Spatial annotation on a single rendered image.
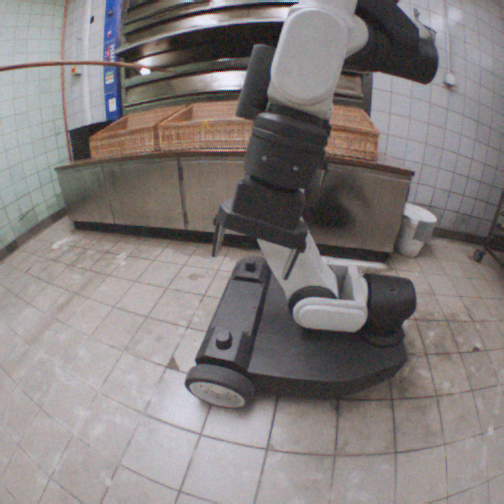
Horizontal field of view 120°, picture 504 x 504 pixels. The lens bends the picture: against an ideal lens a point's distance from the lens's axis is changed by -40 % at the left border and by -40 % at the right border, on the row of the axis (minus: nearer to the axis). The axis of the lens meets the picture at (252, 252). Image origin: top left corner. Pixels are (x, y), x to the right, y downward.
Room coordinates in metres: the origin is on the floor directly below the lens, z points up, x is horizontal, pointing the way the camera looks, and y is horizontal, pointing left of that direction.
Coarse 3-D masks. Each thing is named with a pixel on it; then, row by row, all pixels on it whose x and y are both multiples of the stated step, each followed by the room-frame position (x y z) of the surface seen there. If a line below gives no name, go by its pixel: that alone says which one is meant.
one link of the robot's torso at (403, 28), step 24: (360, 0) 0.45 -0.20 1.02; (384, 0) 0.44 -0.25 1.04; (384, 24) 0.44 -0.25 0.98; (408, 24) 0.43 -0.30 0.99; (384, 48) 0.45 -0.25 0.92; (408, 48) 0.43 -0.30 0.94; (432, 48) 0.43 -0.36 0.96; (384, 72) 0.49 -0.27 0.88; (408, 72) 0.46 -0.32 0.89; (432, 72) 0.44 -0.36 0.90
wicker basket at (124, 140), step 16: (144, 112) 1.88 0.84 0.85; (160, 112) 1.84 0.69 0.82; (176, 112) 1.66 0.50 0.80; (112, 128) 1.71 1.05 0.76; (128, 128) 1.87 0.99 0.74; (144, 128) 1.37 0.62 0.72; (96, 144) 1.44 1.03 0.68; (112, 144) 1.68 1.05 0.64; (128, 144) 1.84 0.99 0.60; (144, 144) 1.37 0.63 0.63
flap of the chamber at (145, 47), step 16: (176, 32) 1.70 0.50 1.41; (192, 32) 1.70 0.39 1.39; (208, 32) 1.72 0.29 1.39; (224, 32) 1.73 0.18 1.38; (240, 32) 1.73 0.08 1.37; (256, 32) 1.72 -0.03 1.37; (272, 32) 1.71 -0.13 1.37; (128, 48) 1.78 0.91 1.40; (144, 48) 1.84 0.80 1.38; (160, 48) 1.89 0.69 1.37
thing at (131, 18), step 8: (160, 0) 1.91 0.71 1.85; (168, 0) 1.88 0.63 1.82; (176, 0) 1.86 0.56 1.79; (184, 0) 1.83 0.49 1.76; (192, 0) 1.78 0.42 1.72; (200, 0) 1.78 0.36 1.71; (208, 0) 1.79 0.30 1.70; (136, 8) 1.97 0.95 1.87; (144, 8) 1.93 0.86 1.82; (152, 8) 1.90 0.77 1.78; (160, 8) 1.84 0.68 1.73; (168, 8) 1.84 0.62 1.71; (128, 16) 1.96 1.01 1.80; (136, 16) 1.92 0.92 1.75; (144, 16) 1.89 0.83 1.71; (128, 24) 1.94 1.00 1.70
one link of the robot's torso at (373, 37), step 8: (368, 24) 0.45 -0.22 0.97; (368, 32) 0.44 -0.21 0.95; (376, 32) 0.45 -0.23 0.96; (368, 40) 0.44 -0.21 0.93; (376, 40) 0.45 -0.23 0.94; (368, 48) 0.44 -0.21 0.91; (376, 48) 0.45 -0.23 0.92; (352, 56) 0.45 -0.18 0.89; (360, 56) 0.45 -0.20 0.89; (368, 56) 0.46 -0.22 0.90; (376, 56) 0.46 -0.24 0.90; (344, 64) 0.49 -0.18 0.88; (352, 64) 0.49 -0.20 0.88; (360, 64) 0.48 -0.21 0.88; (368, 64) 0.47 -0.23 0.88
